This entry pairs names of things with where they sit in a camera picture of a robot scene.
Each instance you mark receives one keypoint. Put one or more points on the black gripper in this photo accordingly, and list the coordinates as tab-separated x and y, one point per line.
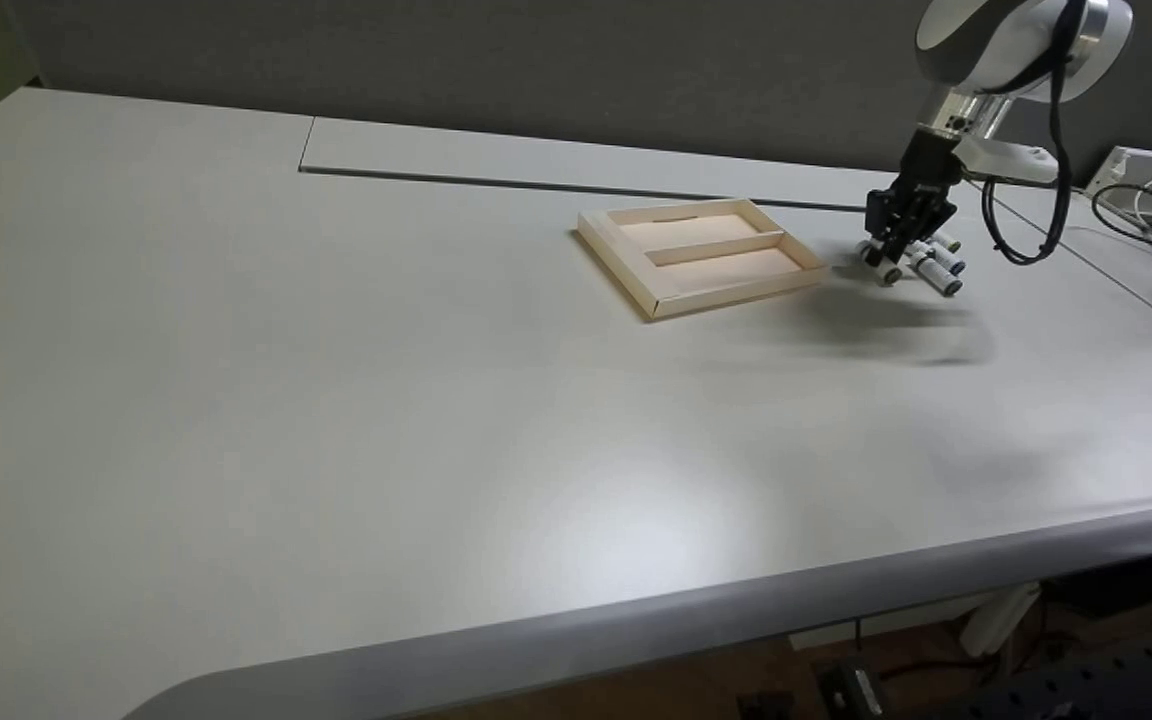
916	186

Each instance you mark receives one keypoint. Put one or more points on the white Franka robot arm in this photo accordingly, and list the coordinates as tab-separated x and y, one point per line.
1003	47

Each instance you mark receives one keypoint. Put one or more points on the shallow wooden divided box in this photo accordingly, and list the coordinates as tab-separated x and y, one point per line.
696	258

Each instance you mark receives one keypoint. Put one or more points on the white plastic part under table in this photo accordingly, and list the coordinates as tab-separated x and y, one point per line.
1003	616

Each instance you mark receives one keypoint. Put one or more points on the small black device on floor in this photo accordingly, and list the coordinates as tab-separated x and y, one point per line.
849	690

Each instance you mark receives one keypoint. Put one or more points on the black perforated board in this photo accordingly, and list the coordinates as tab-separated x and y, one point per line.
1111	680

